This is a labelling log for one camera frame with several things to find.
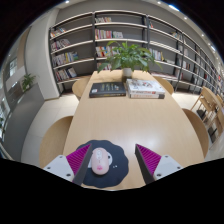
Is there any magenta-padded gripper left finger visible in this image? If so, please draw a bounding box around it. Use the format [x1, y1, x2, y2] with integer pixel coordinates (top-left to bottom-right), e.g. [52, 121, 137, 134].
[43, 143, 94, 186]

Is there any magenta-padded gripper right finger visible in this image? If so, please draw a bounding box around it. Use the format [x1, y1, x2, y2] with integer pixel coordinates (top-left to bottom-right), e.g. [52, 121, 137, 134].
[134, 143, 184, 185]

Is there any pale pink computer mouse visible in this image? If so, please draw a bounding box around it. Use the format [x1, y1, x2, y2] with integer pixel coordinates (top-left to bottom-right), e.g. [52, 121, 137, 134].
[91, 147, 110, 176]

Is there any dark cloud-shaped mouse pad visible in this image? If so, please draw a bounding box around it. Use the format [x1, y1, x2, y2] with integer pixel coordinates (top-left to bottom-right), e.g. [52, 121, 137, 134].
[75, 139, 130, 189]

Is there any white book with dark spine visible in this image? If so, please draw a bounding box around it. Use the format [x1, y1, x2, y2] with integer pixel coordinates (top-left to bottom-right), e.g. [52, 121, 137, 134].
[128, 91, 166, 100]

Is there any group of light wooden chairs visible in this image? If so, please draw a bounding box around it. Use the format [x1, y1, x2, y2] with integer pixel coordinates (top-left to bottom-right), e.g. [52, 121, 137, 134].
[191, 85, 224, 148]

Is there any white illustrated book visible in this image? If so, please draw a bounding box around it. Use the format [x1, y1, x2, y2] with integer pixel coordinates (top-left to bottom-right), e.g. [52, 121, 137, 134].
[125, 78, 166, 95]

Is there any black hardcover book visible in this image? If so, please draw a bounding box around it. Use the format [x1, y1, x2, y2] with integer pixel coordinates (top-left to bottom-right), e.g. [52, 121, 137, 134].
[88, 81, 127, 99]

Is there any small potted plant on ledge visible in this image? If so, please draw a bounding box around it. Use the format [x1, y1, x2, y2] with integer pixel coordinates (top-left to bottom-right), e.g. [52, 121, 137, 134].
[20, 73, 37, 93]

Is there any green potted plant, white pot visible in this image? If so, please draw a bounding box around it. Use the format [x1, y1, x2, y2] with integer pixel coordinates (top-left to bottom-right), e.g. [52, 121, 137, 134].
[97, 40, 163, 78]

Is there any grey bookshelf unit with books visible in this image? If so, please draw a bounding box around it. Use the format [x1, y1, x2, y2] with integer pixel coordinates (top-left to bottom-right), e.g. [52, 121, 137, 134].
[48, 9, 224, 98]

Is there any group of ceiling lights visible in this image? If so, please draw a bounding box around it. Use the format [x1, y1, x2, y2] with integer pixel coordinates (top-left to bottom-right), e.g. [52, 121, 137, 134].
[64, 0, 218, 53]

